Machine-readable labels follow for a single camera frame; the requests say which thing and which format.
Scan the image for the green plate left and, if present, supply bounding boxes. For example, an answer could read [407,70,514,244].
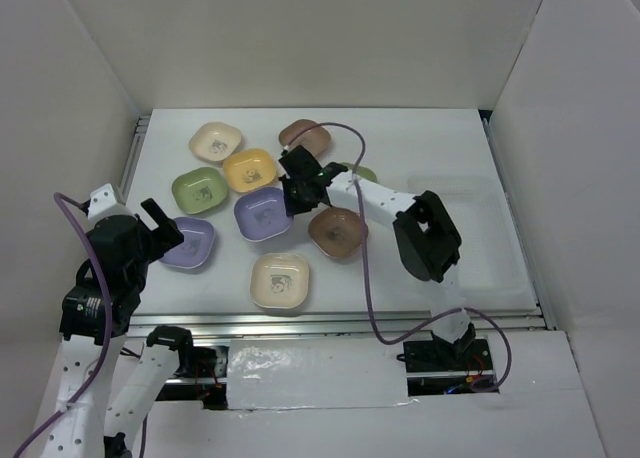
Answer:
[171,167,228,215]

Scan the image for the green plate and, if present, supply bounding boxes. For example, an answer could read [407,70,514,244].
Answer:
[336,162,378,185]
[171,167,228,215]

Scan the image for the clear plastic bin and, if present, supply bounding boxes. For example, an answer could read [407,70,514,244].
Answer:
[407,175,536,311]

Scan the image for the brown plate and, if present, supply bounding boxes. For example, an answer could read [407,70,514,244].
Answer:
[278,119,331,158]
[308,207,362,259]

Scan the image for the brown plate back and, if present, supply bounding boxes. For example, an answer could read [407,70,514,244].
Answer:
[278,119,331,158]

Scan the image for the green plate right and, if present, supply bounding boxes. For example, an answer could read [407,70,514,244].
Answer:
[336,162,378,185]

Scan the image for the cream plate back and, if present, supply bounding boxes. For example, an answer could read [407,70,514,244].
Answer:
[188,122,242,164]

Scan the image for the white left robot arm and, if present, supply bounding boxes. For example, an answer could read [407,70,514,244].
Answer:
[43,184,198,457]

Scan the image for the white cover panel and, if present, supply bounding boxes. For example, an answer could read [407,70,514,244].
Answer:
[226,338,409,411]

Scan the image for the brown plate front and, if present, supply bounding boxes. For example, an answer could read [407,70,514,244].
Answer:
[308,207,362,259]

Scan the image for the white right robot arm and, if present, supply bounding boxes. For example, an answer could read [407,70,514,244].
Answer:
[279,146,476,370]

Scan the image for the yellow plate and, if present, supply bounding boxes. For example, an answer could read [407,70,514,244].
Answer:
[223,148,277,193]

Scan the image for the cream plate front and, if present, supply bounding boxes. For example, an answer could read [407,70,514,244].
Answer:
[250,253,310,310]

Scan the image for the purple plate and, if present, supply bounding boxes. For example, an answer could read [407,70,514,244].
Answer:
[160,217,215,269]
[234,187,293,242]

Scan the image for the cream plate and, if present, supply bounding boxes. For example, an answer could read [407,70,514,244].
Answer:
[250,253,310,310]
[188,122,242,164]

